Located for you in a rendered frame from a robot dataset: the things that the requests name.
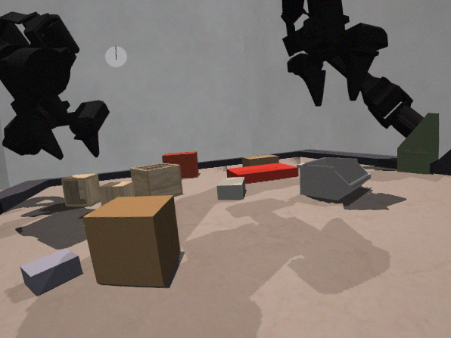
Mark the red flat block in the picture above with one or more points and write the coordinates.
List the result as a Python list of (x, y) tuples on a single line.
[(266, 172)]

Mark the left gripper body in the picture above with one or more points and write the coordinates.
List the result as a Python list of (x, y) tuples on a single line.
[(86, 120)]

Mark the black metal overhead frame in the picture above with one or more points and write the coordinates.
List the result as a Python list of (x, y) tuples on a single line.
[(445, 159)]

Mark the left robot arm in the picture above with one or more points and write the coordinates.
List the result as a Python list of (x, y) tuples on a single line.
[(43, 72)]

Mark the orange-red cube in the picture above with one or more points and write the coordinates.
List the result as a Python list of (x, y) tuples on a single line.
[(187, 160)]

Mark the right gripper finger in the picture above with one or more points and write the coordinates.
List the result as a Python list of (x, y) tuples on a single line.
[(315, 81), (357, 63)]

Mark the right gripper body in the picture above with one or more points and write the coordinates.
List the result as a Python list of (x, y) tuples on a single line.
[(359, 36)]

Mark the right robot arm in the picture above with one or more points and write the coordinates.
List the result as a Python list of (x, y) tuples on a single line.
[(379, 94)]

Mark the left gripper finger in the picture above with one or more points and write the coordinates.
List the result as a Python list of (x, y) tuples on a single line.
[(52, 147), (91, 142)]

